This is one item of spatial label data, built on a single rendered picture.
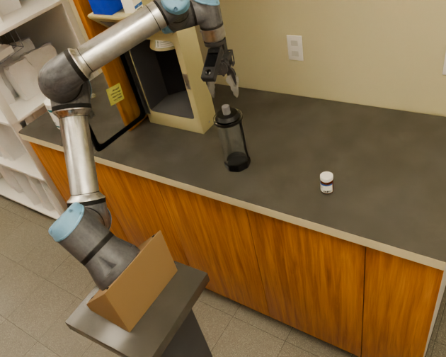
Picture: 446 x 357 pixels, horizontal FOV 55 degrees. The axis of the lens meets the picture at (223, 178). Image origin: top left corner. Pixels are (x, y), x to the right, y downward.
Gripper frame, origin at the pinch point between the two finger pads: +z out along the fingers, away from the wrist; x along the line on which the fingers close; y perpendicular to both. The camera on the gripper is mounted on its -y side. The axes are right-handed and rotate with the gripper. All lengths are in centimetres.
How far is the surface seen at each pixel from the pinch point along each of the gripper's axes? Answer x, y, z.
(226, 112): -0.4, -1.7, 5.6
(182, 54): 21.5, 18.5, -7.4
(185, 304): -1, -64, 31
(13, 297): 155, -28, 125
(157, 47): 34.2, 23.7, -8.5
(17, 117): 141, 33, 33
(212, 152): 13.5, 6.0, 30.7
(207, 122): 20.3, 22.7, 27.2
